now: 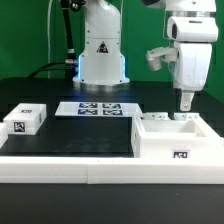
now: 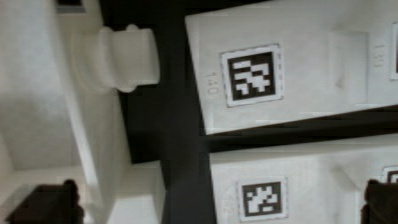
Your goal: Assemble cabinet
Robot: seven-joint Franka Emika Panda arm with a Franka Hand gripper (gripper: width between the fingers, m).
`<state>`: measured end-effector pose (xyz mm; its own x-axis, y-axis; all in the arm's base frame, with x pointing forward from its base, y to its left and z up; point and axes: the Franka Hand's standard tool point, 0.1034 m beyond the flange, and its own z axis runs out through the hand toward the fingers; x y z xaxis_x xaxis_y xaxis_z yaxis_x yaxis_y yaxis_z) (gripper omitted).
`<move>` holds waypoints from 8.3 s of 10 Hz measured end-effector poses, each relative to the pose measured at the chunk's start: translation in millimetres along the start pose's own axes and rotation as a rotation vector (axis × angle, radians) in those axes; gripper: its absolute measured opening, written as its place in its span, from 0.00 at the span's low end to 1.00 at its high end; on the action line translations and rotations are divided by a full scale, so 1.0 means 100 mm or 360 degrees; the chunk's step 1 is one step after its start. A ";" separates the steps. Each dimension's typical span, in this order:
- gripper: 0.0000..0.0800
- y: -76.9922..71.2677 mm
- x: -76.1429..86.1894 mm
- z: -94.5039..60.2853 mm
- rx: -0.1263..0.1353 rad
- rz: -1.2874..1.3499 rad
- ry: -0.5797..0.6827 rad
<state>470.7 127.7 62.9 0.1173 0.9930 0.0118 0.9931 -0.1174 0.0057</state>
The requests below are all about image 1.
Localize white fence rail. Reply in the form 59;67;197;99
0;123;8;148
0;156;224;184

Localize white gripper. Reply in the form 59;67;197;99
167;16;218;111

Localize white left fence rail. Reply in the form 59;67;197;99
0;123;8;148

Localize white thin cable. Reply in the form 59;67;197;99
47;0;54;79

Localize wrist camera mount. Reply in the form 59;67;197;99
146;47;178;71

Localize white front fence rail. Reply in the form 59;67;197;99
0;156;224;184

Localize black cable hose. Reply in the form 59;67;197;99
27;0;80;80

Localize white marker base plate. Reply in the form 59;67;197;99
55;102;142;117

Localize white cabinet body box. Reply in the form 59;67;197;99
131;116;224;160

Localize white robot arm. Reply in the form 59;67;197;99
73;0;218;111

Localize white cabinet top block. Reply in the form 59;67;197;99
3;103;47;135

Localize white cabinet door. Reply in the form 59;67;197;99
143;112;170;120
174;113;200;121

